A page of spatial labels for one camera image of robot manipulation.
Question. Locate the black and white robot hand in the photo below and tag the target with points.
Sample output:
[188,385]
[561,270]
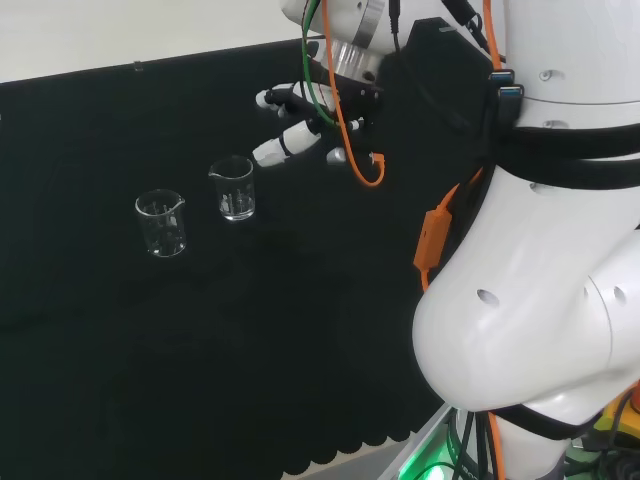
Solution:
[295,137]

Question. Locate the clear glass beaker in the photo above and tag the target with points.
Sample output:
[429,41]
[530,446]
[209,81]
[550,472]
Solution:
[232,200]
[161,230]

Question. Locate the clear tape piece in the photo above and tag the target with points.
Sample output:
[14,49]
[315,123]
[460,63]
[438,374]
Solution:
[138,66]

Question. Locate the blue plug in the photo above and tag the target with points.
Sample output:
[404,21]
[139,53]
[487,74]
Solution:
[502,76]
[511,92]

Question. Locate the black cloth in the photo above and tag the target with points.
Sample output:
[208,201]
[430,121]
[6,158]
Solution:
[150,325]

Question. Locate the yellow stop button box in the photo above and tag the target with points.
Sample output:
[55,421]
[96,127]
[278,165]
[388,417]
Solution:
[625,425]

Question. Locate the grey metal base plate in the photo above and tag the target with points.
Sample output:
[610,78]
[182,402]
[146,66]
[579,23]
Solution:
[425,442]

